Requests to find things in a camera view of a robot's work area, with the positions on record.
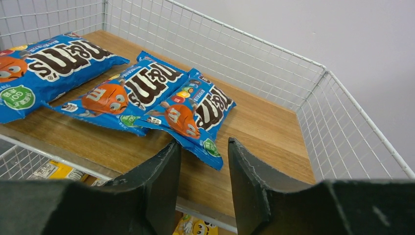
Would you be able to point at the yellow candy bag bottom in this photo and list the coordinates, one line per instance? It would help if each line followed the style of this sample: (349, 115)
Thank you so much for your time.
(190, 225)

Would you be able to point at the yellow candy bag top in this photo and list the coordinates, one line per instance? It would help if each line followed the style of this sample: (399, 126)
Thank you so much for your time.
(55, 170)

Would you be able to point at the yellow candy bag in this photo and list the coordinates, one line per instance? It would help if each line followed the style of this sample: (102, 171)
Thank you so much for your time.
(190, 225)
(55, 170)

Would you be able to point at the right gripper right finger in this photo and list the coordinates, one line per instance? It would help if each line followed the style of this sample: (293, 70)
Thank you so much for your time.
(269, 202)

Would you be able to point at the blue candy bag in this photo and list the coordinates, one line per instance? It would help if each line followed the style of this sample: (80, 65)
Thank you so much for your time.
(193, 115)
(119, 102)
(38, 73)

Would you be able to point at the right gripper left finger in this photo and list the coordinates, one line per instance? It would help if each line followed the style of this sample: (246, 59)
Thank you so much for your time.
(139, 202)

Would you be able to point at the white wire shelf rack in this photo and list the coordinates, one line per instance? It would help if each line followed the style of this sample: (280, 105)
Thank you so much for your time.
(342, 142)

